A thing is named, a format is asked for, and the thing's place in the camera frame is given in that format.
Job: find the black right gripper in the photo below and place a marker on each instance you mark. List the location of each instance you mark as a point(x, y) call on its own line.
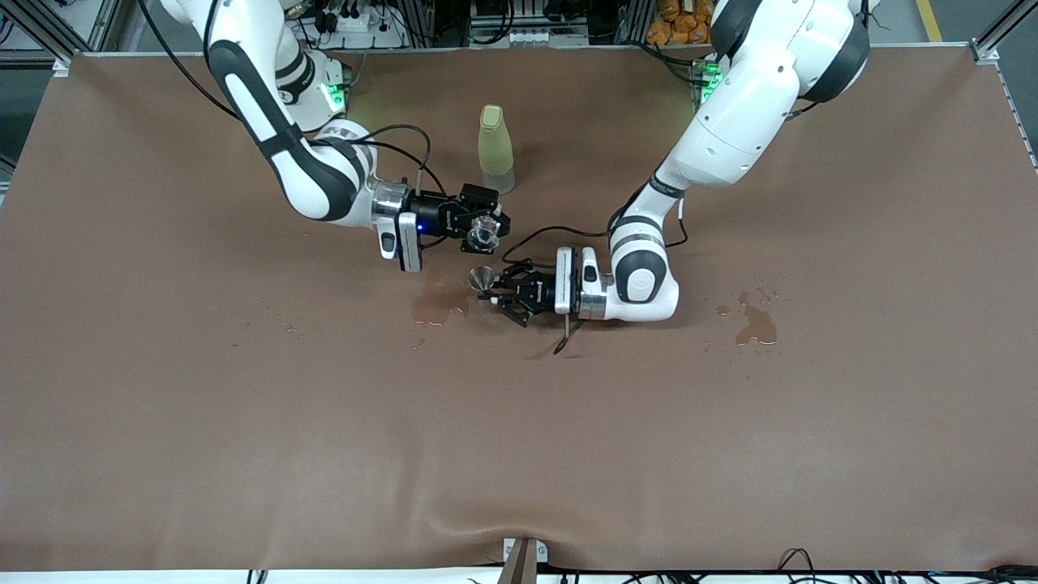
point(431, 213)

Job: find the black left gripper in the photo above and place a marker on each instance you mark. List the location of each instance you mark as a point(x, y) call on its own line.
point(540, 290)

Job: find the clear glass shaker cup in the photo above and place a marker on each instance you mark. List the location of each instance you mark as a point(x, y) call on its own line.
point(484, 234)

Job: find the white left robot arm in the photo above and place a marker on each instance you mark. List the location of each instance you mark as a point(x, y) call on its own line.
point(730, 130)

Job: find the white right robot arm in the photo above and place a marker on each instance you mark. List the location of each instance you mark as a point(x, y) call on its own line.
point(316, 174)

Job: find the yellow-green bottle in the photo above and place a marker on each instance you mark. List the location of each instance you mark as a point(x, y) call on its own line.
point(495, 146)

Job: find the brown liquid puddle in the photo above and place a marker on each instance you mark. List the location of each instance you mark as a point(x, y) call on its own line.
point(758, 324)
point(438, 312)

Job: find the brown table mat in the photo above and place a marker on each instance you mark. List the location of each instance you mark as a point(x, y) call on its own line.
point(519, 446)

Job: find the black electrical control unit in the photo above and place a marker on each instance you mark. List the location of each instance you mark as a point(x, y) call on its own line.
point(527, 20)

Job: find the white power strip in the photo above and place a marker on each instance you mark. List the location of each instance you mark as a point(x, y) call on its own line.
point(357, 22)

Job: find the orange packaged snacks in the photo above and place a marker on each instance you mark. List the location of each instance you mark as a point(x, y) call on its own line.
point(677, 24)

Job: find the metal table edge bracket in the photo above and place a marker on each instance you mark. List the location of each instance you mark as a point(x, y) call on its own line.
point(523, 560)

